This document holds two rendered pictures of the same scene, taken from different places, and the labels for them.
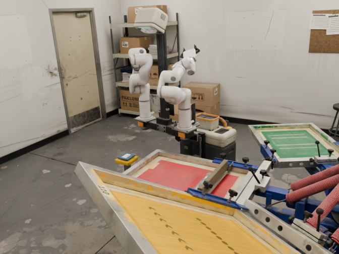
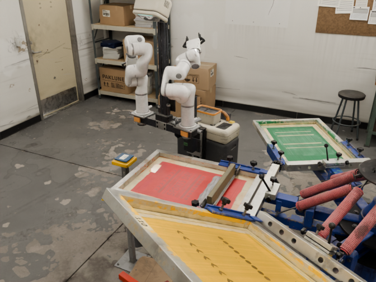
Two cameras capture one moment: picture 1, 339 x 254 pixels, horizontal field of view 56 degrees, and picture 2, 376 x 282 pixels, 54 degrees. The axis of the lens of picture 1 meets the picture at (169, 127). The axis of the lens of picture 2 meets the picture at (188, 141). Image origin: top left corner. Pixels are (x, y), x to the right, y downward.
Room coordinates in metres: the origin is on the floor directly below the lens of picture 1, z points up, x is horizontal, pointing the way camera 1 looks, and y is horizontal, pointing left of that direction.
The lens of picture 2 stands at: (-0.09, 0.15, 2.21)
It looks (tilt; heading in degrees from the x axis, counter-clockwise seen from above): 26 degrees down; 354
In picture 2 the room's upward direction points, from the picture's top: straight up
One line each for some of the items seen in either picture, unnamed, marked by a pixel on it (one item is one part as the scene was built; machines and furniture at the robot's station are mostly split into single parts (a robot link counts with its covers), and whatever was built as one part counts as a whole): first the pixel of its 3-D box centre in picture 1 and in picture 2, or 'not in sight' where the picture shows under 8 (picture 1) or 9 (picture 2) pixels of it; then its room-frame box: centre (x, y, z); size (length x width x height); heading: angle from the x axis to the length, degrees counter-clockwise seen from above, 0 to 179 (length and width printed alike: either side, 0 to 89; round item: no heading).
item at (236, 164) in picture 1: (233, 167); (240, 170); (1.96, -0.43, 0.98); 0.30 x 0.05 x 0.07; 59
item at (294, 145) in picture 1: (303, 139); (311, 139); (2.21, -1.00, 1.05); 1.08 x 0.61 x 0.23; 179
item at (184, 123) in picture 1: (185, 117); (188, 114); (2.38, -0.13, 1.21); 0.16 x 0.13 x 0.15; 138
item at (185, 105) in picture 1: (182, 98); (186, 94); (2.37, -0.11, 1.37); 0.13 x 0.10 x 0.16; 71
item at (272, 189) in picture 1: (272, 192); (281, 199); (1.56, -0.56, 1.02); 0.17 x 0.06 x 0.05; 59
